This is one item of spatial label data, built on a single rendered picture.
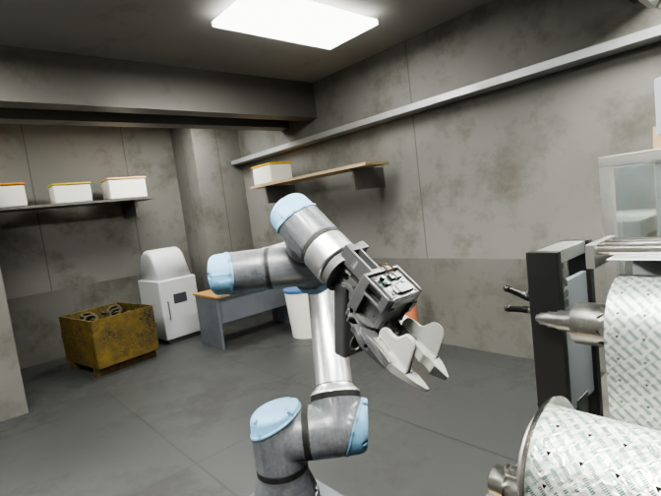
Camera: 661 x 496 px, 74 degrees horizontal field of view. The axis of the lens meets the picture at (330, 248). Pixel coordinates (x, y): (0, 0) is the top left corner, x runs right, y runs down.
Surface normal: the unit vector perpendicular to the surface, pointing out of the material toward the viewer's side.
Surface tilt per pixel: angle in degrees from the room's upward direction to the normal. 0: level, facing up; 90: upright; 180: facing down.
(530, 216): 90
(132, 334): 90
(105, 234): 90
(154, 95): 90
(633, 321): 67
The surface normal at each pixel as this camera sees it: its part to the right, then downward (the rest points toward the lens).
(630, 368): -0.74, 0.19
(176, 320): 0.71, -0.02
